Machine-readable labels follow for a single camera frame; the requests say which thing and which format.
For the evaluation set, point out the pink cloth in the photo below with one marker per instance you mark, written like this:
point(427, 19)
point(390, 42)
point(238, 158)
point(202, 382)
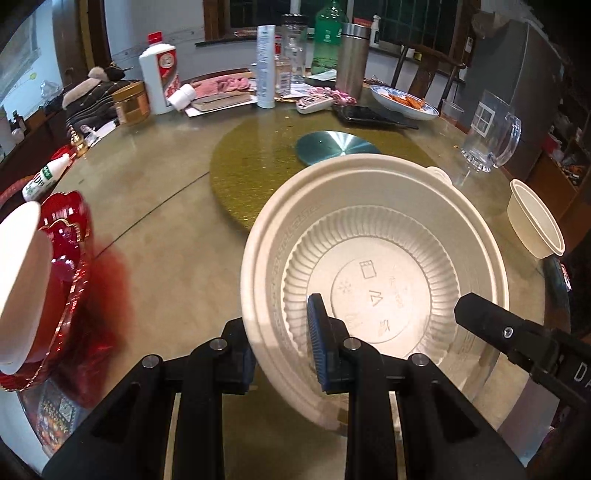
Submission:
point(226, 84)

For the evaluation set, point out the black phone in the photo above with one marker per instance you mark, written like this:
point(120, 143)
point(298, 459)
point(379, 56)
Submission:
point(369, 115)

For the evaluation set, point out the small golden glass bottle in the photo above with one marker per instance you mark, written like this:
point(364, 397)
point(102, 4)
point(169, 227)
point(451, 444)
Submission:
point(79, 138)

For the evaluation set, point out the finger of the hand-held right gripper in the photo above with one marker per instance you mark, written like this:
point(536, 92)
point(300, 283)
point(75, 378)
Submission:
point(498, 327)

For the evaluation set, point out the pile of dark clothes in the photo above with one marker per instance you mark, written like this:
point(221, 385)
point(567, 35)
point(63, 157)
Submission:
point(92, 94)

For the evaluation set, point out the silver metal disc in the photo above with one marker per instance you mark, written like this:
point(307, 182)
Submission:
point(337, 146)

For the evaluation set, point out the white slim bottle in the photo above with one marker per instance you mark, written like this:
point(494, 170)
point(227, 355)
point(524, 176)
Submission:
point(375, 30)

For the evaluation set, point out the framed wall picture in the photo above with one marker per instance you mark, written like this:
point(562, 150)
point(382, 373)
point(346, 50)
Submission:
point(18, 60)

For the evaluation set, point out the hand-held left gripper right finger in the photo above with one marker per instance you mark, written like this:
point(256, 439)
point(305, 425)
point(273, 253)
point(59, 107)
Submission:
point(318, 341)

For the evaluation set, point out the blue patterned plate with food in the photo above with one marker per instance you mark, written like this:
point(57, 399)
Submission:
point(404, 102)

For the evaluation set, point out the white disposable bowl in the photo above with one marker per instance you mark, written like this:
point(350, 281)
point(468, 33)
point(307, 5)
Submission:
point(18, 286)

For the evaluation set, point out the small cream disposable bowl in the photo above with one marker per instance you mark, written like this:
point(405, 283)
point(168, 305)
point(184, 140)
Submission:
point(535, 221)

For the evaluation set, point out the small clear plastic bottle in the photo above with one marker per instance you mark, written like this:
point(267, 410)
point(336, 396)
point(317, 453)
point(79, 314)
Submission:
point(282, 76)

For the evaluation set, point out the old book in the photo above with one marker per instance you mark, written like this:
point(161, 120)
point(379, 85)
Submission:
point(221, 100)

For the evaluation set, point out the dark red printed sheet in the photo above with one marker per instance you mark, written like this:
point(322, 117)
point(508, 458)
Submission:
point(55, 413)

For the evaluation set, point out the white bottle green print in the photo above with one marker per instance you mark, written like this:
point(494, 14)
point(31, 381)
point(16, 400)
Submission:
point(44, 177)

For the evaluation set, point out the dark wooden chair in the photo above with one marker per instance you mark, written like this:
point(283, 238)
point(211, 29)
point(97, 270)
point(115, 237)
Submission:
point(431, 50)

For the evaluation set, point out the wooden framed window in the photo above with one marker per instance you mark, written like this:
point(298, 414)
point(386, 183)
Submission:
point(415, 18)

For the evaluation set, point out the clear glass pitcher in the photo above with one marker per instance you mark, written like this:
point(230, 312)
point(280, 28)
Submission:
point(487, 134)

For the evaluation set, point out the white pink case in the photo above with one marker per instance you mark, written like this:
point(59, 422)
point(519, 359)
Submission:
point(314, 104)

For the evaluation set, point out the round gold turntable mat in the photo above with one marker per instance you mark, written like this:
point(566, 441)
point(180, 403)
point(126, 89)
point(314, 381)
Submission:
point(258, 161)

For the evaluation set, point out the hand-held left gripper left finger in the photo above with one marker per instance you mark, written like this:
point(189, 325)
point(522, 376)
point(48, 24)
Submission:
point(233, 364)

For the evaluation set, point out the white liquor bottle red cap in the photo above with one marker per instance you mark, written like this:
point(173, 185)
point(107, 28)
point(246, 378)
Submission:
point(159, 78)

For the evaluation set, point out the clear plastic cup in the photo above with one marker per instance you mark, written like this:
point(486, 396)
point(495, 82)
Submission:
point(451, 110)

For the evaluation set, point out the brown jar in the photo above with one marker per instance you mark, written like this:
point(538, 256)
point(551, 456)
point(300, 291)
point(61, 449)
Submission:
point(131, 104)

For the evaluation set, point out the grey metal cabinet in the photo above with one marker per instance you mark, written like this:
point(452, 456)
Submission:
point(521, 69)

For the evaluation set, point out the red scalloped plate gold rim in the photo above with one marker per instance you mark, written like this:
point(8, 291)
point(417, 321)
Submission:
point(64, 214)

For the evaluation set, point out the green plastic bottle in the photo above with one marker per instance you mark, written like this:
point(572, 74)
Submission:
point(330, 37)

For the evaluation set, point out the steel thermos flask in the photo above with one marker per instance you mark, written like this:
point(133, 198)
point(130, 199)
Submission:
point(352, 57)

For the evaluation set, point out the white tube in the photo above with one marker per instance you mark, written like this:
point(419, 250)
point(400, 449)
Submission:
point(266, 67)

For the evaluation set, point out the clear glass jar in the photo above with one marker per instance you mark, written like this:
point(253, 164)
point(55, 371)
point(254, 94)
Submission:
point(294, 46)

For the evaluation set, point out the red round lid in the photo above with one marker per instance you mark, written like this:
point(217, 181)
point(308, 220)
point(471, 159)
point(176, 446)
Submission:
point(61, 151)

